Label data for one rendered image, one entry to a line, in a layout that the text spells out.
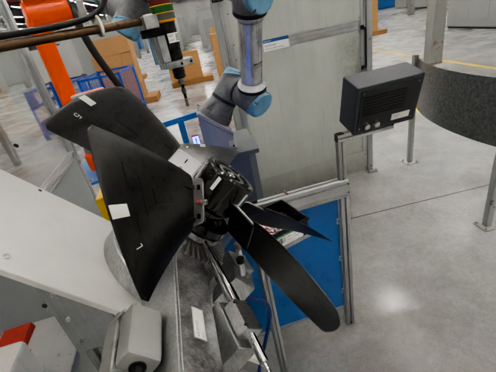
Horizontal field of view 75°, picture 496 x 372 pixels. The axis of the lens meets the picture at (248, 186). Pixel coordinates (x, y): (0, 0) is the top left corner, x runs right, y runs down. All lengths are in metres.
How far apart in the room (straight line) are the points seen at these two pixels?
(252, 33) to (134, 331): 0.97
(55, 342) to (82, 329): 0.27
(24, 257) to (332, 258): 1.25
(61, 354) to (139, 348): 0.54
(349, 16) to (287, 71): 0.61
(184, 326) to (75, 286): 0.22
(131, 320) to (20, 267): 0.21
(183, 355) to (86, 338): 0.37
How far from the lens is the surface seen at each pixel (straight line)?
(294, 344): 1.87
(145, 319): 0.55
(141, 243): 0.44
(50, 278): 0.65
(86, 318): 0.79
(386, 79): 1.28
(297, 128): 2.82
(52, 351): 1.06
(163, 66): 0.71
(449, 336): 1.96
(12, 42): 0.61
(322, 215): 1.43
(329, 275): 1.65
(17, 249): 0.67
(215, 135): 1.44
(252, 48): 1.23
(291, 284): 0.65
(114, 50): 8.71
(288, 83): 2.71
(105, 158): 0.44
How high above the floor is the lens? 1.52
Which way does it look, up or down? 28 degrees down
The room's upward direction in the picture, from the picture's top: 12 degrees counter-clockwise
